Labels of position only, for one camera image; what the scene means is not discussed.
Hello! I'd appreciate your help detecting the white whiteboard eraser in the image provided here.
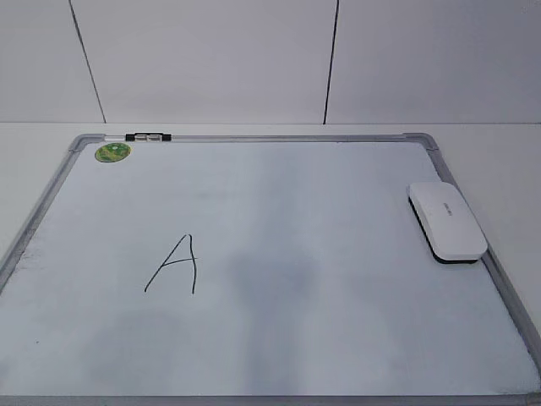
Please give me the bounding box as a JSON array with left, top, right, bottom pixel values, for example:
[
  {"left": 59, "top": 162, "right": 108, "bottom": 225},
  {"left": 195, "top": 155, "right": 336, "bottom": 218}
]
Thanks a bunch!
[{"left": 407, "top": 181, "right": 488, "bottom": 263}]

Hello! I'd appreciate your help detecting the white framed whiteboard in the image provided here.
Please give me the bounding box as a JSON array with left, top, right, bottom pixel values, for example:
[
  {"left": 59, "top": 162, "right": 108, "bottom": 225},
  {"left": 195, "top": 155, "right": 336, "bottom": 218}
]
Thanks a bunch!
[{"left": 1, "top": 133, "right": 540, "bottom": 405}]

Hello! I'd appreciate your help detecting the round green sticker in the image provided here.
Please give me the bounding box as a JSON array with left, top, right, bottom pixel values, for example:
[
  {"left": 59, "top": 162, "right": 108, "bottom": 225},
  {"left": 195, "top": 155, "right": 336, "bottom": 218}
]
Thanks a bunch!
[{"left": 95, "top": 143, "right": 131, "bottom": 163}]

